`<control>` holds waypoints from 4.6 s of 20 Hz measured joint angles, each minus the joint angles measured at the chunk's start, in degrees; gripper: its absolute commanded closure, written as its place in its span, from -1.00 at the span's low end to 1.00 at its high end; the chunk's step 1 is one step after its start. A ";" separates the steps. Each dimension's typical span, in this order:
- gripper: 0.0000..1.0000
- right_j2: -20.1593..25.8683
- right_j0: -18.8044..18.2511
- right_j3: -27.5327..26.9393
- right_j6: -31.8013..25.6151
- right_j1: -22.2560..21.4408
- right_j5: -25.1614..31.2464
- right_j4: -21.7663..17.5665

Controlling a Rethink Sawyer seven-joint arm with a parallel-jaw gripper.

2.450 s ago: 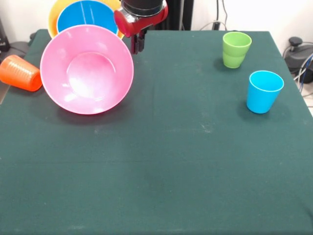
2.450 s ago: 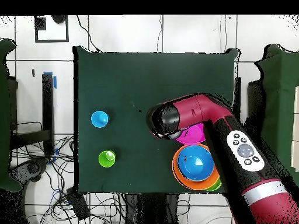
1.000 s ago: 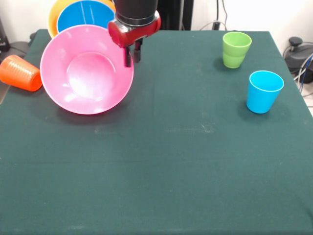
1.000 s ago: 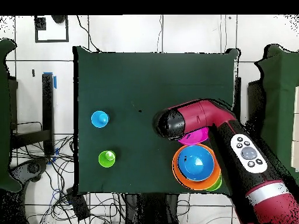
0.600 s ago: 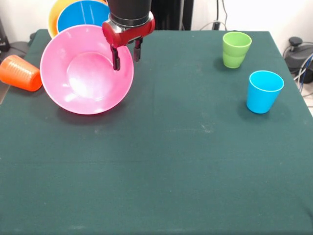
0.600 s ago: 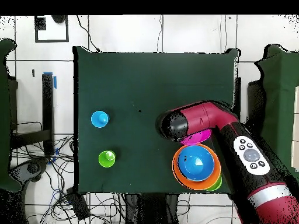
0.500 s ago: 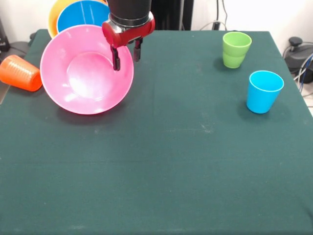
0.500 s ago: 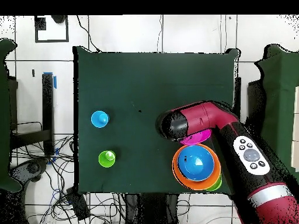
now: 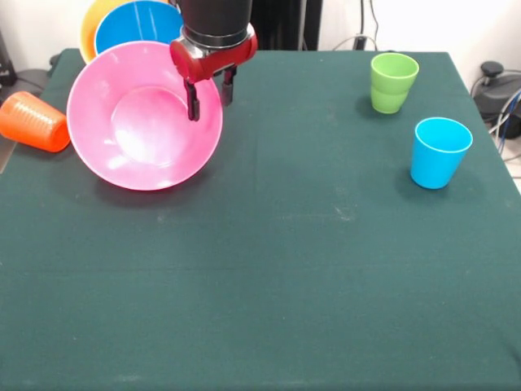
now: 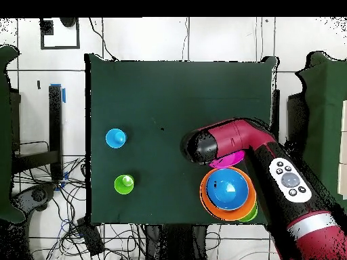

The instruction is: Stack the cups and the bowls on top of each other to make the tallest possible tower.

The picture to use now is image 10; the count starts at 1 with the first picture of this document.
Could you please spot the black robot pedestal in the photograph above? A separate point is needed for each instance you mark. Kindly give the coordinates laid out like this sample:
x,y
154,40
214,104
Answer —
x,y
176,241

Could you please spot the black upright bar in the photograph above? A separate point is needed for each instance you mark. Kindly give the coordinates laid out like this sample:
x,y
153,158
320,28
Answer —
x,y
276,108

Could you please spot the green covered side table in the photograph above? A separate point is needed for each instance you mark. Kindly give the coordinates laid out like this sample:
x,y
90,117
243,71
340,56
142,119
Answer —
x,y
5,135
325,108

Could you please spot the black L-shaped frame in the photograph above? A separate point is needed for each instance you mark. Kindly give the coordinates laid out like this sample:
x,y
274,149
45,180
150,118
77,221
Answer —
x,y
55,122

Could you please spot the black power strip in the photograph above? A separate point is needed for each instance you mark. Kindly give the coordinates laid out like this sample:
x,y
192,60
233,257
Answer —
x,y
90,238

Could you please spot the large pink bowl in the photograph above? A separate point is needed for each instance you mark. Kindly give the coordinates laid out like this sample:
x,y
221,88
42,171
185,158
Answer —
x,y
230,159

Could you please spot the green cup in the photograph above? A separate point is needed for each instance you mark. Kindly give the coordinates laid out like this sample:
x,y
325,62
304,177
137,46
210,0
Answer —
x,y
122,185

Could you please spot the small green bowl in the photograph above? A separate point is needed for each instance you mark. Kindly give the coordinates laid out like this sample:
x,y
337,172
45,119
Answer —
x,y
252,215

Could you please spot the dark round object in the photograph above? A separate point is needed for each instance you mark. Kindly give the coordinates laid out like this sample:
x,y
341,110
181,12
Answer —
x,y
67,21

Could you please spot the light blue cup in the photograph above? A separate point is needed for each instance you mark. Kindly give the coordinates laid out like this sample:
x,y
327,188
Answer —
x,y
113,138

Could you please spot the black stand base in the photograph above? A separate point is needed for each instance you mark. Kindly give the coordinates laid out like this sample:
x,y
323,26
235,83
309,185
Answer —
x,y
39,195

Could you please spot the white boxes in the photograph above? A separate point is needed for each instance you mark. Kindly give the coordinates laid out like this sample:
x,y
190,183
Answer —
x,y
343,162

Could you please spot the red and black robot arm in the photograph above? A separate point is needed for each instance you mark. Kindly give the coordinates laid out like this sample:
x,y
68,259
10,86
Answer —
x,y
235,135

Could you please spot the large orange bowl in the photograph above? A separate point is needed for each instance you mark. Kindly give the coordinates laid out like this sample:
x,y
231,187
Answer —
x,y
217,214

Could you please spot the dark green tablecloth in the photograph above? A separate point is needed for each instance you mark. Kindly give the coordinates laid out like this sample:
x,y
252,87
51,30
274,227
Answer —
x,y
173,81

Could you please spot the light blue bowl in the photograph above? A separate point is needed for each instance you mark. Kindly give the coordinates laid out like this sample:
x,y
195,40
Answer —
x,y
227,189

